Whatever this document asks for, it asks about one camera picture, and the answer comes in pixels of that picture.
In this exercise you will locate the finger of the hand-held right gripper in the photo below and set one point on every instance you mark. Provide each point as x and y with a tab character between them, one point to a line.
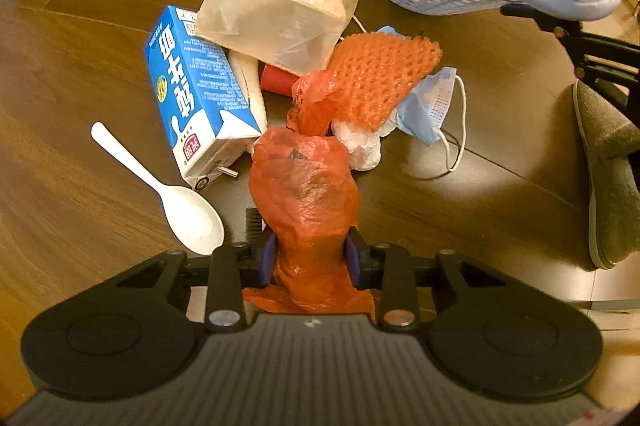
600	51

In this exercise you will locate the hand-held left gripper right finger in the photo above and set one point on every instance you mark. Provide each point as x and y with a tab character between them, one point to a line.
352	256

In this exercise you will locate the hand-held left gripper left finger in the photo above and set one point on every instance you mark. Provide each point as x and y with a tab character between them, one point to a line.
267	258

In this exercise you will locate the white toothbrush with black bristles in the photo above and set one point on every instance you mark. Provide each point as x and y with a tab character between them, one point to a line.
253	226

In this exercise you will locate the red plastic bag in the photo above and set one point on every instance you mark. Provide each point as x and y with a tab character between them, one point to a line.
300	186

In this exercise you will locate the blue face mask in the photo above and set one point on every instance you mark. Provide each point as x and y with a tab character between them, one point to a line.
425	106

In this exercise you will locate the blue and white milk carton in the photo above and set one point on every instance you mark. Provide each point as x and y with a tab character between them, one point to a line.
195	96

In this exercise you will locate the translucent beige plastic bag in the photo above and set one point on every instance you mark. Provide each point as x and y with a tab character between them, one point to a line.
280	21

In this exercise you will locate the white plastic spoon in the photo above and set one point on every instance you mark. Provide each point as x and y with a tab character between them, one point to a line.
192	216

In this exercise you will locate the small grey metal cylinder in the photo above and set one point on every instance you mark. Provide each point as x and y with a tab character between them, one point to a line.
227	171

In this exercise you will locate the crumpled white tissue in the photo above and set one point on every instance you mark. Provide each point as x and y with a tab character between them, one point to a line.
360	146

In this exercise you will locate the grey fleece slipper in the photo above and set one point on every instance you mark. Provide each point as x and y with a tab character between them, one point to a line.
610	166

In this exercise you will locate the orange foam fruit net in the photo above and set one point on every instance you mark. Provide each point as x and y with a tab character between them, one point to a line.
380	71

